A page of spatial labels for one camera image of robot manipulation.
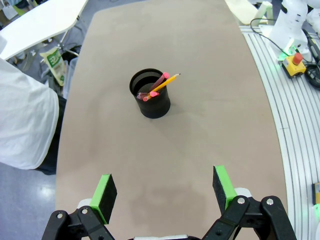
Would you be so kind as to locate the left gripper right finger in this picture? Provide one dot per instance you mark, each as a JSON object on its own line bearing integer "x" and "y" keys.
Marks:
{"x": 223, "y": 187}

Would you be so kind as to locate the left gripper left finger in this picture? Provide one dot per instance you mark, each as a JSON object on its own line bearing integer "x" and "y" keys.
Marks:
{"x": 105, "y": 197}

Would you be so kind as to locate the dark red pen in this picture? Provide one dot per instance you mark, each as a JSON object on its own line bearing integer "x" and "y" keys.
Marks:
{"x": 144, "y": 98}

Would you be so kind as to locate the yellow pencil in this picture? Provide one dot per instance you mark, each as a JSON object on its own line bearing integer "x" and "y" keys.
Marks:
{"x": 170, "y": 80}

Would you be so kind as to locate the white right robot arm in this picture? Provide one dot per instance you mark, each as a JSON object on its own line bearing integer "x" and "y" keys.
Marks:
{"x": 290, "y": 20}

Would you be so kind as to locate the black mesh pen holder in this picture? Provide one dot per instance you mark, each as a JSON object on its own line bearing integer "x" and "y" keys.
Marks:
{"x": 155, "y": 107}

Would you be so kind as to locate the small yellow device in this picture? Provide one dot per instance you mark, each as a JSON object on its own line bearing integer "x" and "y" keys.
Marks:
{"x": 316, "y": 193}

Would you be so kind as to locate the grey aluminium base platform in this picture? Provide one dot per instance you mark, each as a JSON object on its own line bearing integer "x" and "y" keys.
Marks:
{"x": 295, "y": 125}

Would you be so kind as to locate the person in white T-shirt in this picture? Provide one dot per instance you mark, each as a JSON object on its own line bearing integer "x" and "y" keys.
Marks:
{"x": 25, "y": 112}

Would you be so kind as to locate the yellow emergency stop button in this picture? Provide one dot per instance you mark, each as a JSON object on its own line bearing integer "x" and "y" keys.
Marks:
{"x": 293, "y": 66}

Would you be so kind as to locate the green white snack bag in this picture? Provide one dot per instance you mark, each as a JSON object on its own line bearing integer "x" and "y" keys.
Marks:
{"x": 56, "y": 65}

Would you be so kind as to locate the beige plastic stand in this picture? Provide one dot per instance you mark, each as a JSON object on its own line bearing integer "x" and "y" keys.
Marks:
{"x": 240, "y": 12}

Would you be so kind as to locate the white folding table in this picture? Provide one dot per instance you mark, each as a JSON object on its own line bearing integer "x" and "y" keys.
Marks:
{"x": 37, "y": 22}

